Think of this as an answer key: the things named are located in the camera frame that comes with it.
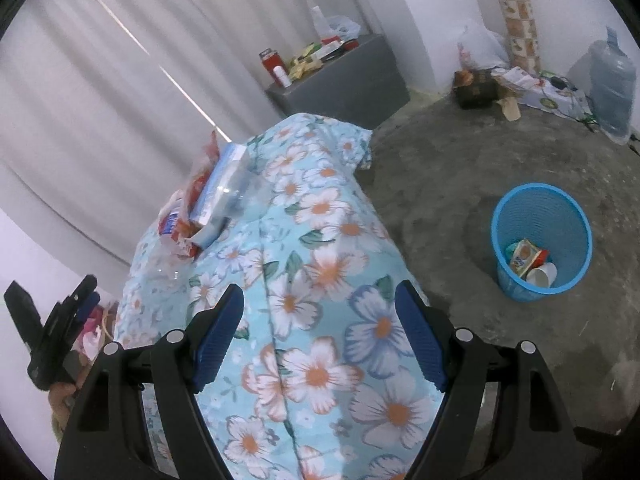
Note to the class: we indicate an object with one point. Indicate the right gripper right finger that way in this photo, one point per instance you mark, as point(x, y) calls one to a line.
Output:
point(530, 434)

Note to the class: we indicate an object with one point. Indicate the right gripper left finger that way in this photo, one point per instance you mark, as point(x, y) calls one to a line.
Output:
point(106, 436)

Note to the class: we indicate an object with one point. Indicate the white paper cup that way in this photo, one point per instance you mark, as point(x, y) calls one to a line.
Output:
point(542, 276)

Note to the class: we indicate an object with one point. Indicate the red white paper bag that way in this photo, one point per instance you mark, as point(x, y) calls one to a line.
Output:
point(201, 170)

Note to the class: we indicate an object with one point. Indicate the yellow snack packet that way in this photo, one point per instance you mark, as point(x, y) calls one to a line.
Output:
point(523, 257)

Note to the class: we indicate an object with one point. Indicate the clear plastic cup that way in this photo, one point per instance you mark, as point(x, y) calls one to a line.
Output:
point(242, 195)

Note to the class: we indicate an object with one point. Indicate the red plastic wrapper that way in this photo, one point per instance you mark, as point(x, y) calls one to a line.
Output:
point(541, 258)

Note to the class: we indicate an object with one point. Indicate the green plastic bag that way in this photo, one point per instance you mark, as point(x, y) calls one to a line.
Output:
point(509, 251)

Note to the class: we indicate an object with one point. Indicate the person's left hand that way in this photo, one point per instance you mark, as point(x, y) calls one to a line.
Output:
point(59, 394)

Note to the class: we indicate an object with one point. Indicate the floral blue quilt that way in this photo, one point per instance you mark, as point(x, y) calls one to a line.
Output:
point(319, 381)

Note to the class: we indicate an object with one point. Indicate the blue plastic waste basket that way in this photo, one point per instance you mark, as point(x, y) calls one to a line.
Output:
point(550, 219)

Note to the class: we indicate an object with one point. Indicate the white curtain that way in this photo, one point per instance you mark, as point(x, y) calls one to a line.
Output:
point(105, 104)

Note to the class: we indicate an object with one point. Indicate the brown paper scrap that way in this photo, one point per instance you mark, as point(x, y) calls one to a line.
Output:
point(510, 108)

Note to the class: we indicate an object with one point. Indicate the white patterned floor cloth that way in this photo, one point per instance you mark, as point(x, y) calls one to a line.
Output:
point(551, 94)

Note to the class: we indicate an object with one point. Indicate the dark cardboard box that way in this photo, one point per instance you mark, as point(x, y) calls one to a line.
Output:
point(475, 89)

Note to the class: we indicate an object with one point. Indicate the small white bottle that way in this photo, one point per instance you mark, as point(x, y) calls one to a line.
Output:
point(282, 76)

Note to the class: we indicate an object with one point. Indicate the large empty water jug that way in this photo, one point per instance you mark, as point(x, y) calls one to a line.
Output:
point(613, 83)

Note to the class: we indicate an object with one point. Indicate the red thermos flask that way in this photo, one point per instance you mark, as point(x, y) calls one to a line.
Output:
point(271, 60)

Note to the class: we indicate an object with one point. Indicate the rolled patterned mat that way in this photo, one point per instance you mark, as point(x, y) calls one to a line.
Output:
point(521, 31)

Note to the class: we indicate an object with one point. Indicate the grey bedside cabinet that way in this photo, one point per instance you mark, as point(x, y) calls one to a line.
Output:
point(363, 87)

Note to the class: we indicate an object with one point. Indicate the white plastic shopping bag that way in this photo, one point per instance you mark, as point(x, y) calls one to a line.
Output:
point(481, 49)

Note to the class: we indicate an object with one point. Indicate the snack packets on cabinet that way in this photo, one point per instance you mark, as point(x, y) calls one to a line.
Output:
point(315, 56)

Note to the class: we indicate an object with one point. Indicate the clear plastic bag on cabinet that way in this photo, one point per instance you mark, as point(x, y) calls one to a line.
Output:
point(334, 27)

